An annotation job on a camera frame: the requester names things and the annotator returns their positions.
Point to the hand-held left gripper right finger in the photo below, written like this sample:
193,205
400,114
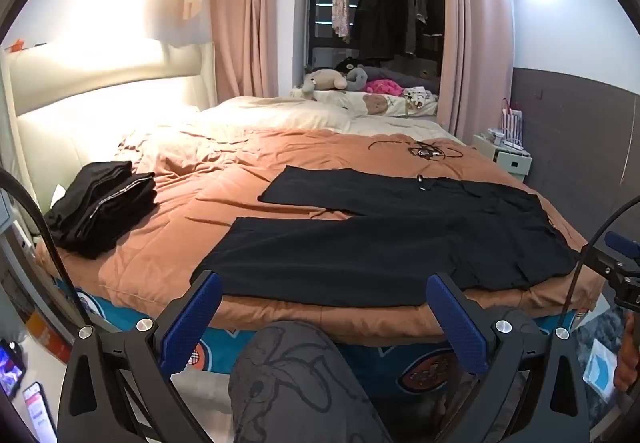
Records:
457,323

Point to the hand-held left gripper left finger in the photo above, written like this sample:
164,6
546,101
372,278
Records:
197,318

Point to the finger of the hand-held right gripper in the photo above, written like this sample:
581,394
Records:
622,243

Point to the black pants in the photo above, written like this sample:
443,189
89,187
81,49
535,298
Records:
375,248

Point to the person's right hand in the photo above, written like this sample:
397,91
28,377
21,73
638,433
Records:
627,363

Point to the grey shaggy rug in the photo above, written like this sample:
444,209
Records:
595,323

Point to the teal printed bed sheet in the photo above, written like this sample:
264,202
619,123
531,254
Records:
385,363

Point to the light blue packet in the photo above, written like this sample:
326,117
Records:
600,368

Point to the orange blanket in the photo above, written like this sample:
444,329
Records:
225,183

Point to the white nightstand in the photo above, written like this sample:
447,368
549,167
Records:
510,163

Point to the stack of folded black clothes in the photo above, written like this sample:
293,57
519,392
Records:
100,208

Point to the pink striped bag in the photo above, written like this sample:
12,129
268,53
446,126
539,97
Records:
512,123

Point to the cluttered bedside shelf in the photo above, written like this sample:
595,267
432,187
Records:
25,293

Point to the smartphone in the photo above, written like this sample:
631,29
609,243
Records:
40,413

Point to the tablet with lit screen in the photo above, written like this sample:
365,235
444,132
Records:
10,368

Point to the white pillow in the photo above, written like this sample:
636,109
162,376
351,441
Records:
260,115

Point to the spotted white plush toy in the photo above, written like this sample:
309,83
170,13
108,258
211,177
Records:
417,96

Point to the bear print pillow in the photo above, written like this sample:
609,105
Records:
375,103

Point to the pink curtain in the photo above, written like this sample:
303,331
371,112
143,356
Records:
475,48
240,23

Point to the pink fluffy cloth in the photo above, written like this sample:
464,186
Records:
382,86

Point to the cream padded headboard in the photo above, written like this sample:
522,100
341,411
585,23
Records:
100,83

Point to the grey plush toy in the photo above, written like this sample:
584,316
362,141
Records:
356,78

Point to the beige plush toy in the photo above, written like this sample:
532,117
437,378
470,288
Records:
322,79

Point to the dark hanging coat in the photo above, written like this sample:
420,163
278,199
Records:
375,18

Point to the floral hanging garment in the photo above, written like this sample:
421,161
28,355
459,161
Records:
341,3

